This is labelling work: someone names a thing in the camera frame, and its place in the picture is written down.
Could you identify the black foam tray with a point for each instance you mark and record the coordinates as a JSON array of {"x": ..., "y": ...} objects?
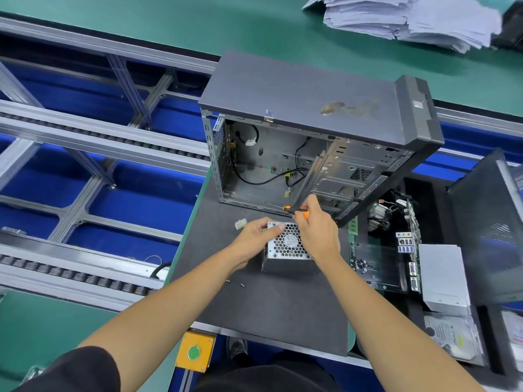
[{"x": 433, "y": 220}]

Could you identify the dark grey foam mat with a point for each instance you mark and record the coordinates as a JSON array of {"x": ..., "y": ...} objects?
[{"x": 278, "y": 310}]

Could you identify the yellow box with green button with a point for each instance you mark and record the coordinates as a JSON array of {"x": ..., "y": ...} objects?
[{"x": 195, "y": 351}]

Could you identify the person's black shirt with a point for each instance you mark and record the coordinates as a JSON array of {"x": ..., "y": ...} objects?
[{"x": 65, "y": 373}]

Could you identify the silver power supply unit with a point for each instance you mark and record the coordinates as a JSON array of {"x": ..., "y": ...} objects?
[{"x": 286, "y": 245}]

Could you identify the person's left forearm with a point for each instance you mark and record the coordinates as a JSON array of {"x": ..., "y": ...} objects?
[{"x": 159, "y": 322}]

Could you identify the person's left shoe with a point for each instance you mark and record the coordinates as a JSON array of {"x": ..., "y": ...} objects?
[{"x": 236, "y": 348}]

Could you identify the person's black trousers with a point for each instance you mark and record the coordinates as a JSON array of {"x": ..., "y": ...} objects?
[{"x": 270, "y": 375}]

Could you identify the grey computer tower case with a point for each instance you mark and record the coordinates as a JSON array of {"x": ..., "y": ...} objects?
[{"x": 310, "y": 89}]

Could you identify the processor cooler with fan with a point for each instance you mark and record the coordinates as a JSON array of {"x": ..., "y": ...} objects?
[{"x": 381, "y": 216}]

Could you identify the person's left hand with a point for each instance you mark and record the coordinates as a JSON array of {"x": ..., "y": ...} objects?
[{"x": 253, "y": 241}]

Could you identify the person's right forearm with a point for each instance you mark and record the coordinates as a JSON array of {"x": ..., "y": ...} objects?
[{"x": 400, "y": 330}]

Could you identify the black cardboard box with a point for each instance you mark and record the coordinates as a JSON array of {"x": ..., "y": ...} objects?
[{"x": 511, "y": 24}]

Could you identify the green motherboard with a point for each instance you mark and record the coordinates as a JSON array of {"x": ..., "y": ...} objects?
[{"x": 413, "y": 249}]

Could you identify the stack of white papers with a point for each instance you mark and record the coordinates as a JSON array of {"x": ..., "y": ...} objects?
[{"x": 408, "y": 18}]

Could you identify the green memory stick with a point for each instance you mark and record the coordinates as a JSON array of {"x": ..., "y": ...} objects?
[{"x": 354, "y": 226}]

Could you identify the dark grey case side panel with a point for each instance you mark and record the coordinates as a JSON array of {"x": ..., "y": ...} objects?
[{"x": 490, "y": 232}]

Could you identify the clear plastic tray with screws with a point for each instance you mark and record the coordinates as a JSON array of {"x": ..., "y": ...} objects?
[{"x": 377, "y": 268}]

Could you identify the silver optical drive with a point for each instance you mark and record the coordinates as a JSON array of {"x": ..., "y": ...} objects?
[{"x": 445, "y": 273}]

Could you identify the power supply circuit board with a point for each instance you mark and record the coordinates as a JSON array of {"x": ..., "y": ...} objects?
[{"x": 240, "y": 223}]

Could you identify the person's right hand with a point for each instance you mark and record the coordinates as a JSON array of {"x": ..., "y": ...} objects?
[{"x": 319, "y": 236}]

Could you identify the aluminium conveyor frame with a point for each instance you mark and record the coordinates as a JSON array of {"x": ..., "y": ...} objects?
[{"x": 90, "y": 134}]

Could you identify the silver hard drive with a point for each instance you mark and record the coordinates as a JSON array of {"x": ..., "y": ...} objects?
[{"x": 456, "y": 334}]

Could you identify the hard disk drive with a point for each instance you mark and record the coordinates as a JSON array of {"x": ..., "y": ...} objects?
[{"x": 513, "y": 330}]

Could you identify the small pile of screws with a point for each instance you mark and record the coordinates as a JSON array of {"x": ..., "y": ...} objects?
[{"x": 241, "y": 282}]

